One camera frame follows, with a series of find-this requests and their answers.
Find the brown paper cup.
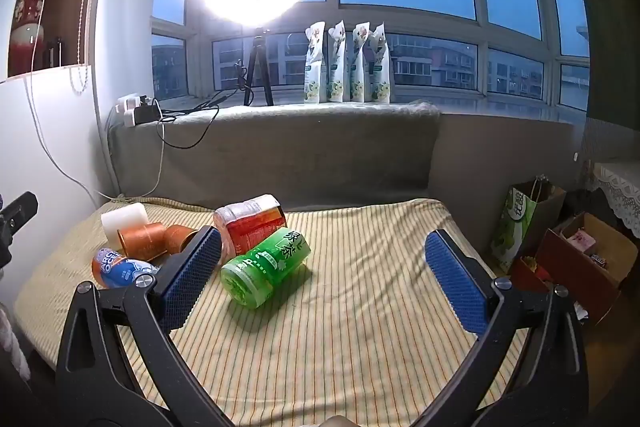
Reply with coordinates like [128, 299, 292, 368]
[117, 222, 168, 259]
[164, 225, 202, 256]

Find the grey blanket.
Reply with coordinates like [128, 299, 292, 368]
[107, 101, 442, 210]

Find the white cable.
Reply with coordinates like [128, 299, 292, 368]
[24, 0, 166, 204]

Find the green paper bag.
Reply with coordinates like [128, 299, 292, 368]
[489, 177, 567, 276]

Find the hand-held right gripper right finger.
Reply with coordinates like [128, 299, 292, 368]
[424, 229, 590, 427]

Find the blue and orange can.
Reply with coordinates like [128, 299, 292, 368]
[91, 247, 160, 290]

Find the yellow striped sheet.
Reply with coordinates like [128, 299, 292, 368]
[12, 197, 532, 427]

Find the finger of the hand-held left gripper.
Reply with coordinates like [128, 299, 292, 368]
[0, 191, 39, 269]

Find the white power strip with plugs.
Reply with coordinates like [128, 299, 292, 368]
[115, 94, 162, 128]

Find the white bead cord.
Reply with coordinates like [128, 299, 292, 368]
[70, 0, 110, 95]

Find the red and white can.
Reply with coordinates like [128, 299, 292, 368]
[213, 194, 287, 261]

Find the white cup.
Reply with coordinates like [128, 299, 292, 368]
[101, 203, 149, 244]

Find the black tripod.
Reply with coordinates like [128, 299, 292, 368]
[242, 27, 275, 107]

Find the white rope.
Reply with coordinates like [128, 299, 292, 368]
[0, 306, 32, 381]

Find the dark green curtain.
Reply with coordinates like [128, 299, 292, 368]
[555, 0, 640, 134]

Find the white board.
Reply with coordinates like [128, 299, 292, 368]
[0, 64, 121, 308]

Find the green tea can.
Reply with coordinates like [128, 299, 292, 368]
[220, 227, 312, 309]

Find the white green stand-up pouch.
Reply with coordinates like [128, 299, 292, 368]
[303, 22, 329, 104]
[368, 21, 392, 104]
[349, 22, 374, 103]
[326, 20, 350, 104]

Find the cardboard box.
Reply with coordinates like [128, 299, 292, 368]
[510, 212, 640, 325]

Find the black cable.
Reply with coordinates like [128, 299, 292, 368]
[157, 62, 247, 150]

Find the white lace cloth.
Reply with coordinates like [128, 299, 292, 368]
[592, 162, 640, 239]

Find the red vase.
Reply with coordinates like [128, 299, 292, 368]
[10, 0, 49, 76]

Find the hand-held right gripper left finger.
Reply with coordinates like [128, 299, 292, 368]
[55, 226, 237, 427]

